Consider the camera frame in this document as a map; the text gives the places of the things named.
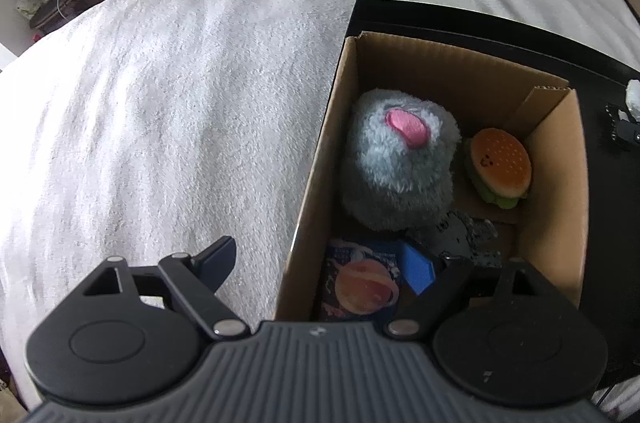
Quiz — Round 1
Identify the blue planet tissue pack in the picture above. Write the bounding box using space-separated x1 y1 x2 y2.
316 239 401 323

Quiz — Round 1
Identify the grey lace cloth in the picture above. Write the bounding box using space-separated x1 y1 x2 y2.
406 210 502 268

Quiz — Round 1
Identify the white paper ball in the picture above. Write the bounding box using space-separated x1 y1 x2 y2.
625 79 640 122

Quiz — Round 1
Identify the grey plush toy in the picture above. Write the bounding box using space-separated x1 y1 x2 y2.
341 89 461 231

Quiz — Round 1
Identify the burger plush toy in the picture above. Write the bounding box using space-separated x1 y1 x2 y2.
464 128 533 209

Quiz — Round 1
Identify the brown cardboard box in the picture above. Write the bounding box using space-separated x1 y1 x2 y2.
276 33 589 322

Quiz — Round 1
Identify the white bed blanket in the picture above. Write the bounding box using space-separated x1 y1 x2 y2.
1 0 639 408

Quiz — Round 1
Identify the black tray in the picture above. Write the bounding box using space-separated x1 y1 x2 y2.
347 0 639 387

